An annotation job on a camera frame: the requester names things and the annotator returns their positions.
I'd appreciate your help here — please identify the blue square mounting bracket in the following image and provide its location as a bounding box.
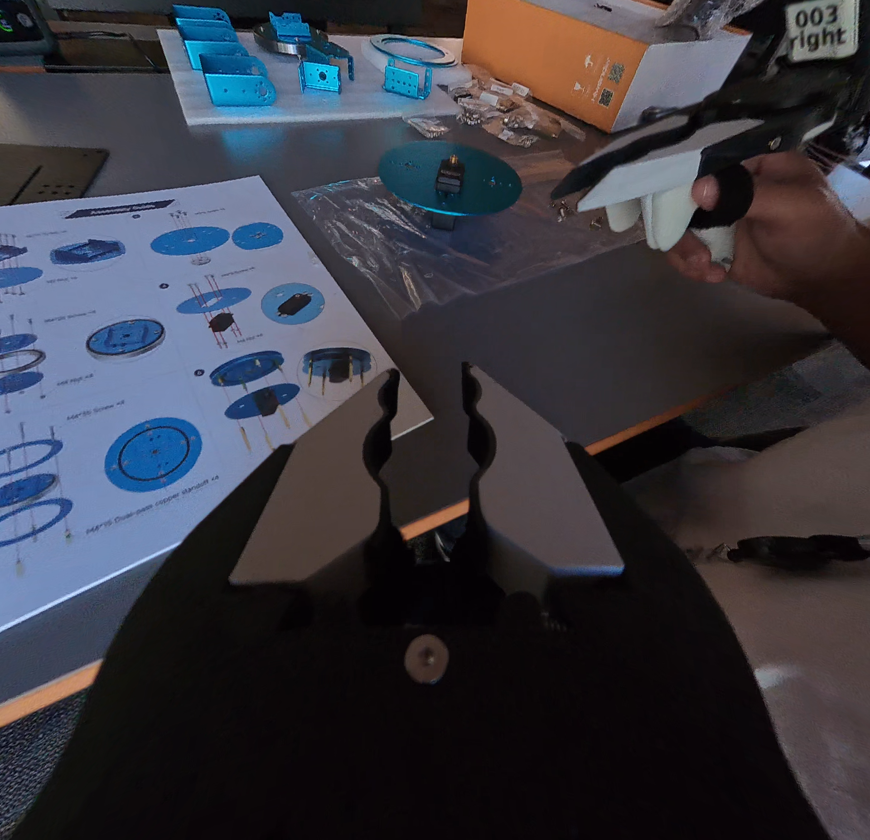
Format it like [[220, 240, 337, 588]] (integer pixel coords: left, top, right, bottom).
[[268, 12, 315, 44]]

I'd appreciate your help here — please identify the grey power station with display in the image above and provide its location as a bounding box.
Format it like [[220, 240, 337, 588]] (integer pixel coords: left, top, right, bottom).
[[0, 0, 60, 57]]

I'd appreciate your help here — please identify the large clear plastic bag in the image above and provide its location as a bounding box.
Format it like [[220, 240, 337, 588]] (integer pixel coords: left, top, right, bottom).
[[291, 165, 648, 319]]

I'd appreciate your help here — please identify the blue metal ring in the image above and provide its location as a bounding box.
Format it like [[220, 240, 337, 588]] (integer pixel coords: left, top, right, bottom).
[[370, 34, 460, 70]]

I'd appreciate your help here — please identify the small white foam block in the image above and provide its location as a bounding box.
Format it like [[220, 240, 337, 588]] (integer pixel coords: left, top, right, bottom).
[[360, 36, 474, 91]]

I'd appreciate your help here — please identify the person's right forearm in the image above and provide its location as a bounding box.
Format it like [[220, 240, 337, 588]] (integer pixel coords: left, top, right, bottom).
[[792, 228, 870, 372]]

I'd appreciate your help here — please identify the wide blue U bracket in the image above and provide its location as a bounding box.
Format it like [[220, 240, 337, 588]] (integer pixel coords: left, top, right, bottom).
[[382, 58, 435, 102]]

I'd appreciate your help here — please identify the blue round metal plate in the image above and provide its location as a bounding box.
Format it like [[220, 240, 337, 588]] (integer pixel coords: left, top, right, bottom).
[[377, 140, 523, 217]]

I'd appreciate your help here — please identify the grey desk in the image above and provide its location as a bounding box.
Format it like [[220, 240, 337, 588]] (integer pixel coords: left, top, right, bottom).
[[0, 34, 870, 727]]

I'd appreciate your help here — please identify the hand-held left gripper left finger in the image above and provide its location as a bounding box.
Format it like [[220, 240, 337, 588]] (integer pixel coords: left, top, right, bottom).
[[228, 368, 413, 626]]

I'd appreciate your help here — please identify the person's right hand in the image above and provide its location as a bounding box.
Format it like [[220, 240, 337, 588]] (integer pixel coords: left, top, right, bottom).
[[666, 150, 864, 305]]

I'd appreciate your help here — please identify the scatter of small screws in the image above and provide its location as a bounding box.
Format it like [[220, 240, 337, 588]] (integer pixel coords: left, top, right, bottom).
[[548, 199, 607, 233]]

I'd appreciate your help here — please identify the person's white shirt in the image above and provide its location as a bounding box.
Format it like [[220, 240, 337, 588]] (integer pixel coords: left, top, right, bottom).
[[625, 405, 870, 840]]

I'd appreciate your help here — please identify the white instruction manual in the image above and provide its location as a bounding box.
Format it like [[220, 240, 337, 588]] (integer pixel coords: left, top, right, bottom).
[[0, 175, 437, 635]]

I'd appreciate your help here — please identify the orange and white cardboard box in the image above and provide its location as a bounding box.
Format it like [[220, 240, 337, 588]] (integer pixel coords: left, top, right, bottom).
[[462, 0, 753, 135]]

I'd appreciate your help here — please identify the pile of small screw bags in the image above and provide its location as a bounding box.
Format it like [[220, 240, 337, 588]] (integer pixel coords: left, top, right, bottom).
[[447, 72, 587, 150]]

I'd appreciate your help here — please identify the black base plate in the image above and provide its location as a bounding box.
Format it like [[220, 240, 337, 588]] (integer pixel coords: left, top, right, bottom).
[[0, 144, 111, 207]]

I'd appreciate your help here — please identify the white foam sheet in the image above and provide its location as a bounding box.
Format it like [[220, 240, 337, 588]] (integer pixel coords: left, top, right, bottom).
[[156, 27, 478, 128]]

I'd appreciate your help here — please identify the dark blue U bracket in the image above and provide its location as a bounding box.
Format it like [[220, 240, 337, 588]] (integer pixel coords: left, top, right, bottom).
[[299, 38, 357, 83]]

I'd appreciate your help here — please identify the row of blue long brackets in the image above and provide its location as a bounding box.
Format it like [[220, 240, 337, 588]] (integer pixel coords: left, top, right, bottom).
[[170, 5, 278, 108]]

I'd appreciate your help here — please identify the round bearing with blue bracket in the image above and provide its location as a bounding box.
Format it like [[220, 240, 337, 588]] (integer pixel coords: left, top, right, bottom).
[[253, 23, 329, 57]]

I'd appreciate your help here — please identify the black servo motor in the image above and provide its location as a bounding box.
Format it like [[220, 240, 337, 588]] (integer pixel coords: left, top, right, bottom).
[[432, 152, 464, 233]]

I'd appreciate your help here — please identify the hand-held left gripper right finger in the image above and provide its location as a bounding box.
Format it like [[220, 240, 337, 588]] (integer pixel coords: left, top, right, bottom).
[[450, 363, 626, 626]]

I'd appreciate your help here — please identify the small blue servo bracket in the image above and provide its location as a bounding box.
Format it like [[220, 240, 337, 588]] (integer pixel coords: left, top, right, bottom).
[[299, 60, 345, 96]]

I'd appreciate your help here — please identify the black lanyard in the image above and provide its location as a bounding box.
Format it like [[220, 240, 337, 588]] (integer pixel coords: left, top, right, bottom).
[[686, 533, 870, 573]]

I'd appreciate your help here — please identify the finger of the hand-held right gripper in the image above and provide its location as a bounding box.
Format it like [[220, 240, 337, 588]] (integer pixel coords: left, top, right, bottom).
[[551, 114, 712, 198], [576, 119, 767, 213]]

